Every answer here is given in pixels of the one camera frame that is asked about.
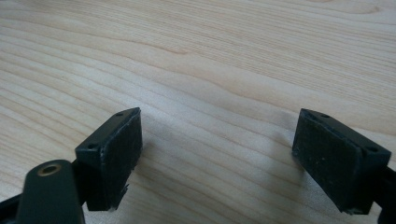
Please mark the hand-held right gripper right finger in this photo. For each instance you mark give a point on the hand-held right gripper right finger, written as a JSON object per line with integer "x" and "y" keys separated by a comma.
{"x": 336, "y": 168}

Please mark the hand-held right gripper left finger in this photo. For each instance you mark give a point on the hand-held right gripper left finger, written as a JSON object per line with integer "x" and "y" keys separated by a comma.
{"x": 109, "y": 168}

